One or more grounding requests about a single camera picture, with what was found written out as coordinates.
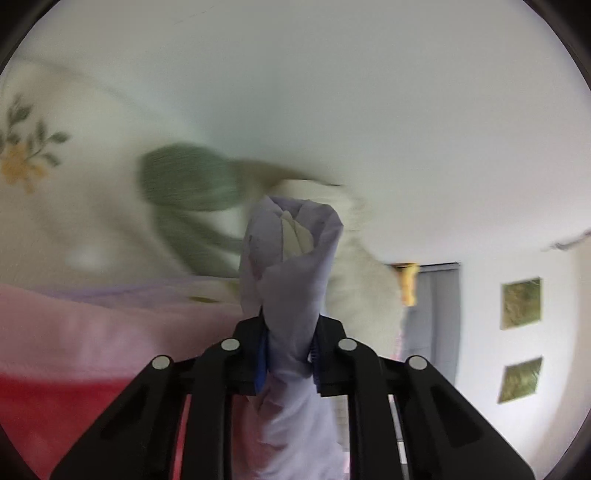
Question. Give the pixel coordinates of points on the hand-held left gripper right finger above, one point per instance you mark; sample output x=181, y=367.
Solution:
x=316, y=364

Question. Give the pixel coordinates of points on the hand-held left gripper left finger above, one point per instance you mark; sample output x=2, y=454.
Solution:
x=262, y=367

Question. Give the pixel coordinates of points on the lavender padded jacket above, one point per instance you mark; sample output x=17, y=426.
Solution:
x=295, y=300

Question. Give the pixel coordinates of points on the yellow plush toy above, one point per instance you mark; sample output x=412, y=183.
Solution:
x=408, y=284

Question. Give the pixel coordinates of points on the grey padded headboard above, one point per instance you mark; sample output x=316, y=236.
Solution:
x=434, y=314

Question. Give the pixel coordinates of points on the pink printed blanket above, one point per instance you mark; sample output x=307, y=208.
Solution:
x=92, y=337

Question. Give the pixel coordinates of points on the white floral bed sheet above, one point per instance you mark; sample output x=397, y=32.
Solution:
x=92, y=207

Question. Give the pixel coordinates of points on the green landscape wall picture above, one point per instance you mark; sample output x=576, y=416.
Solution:
x=521, y=379
x=521, y=302

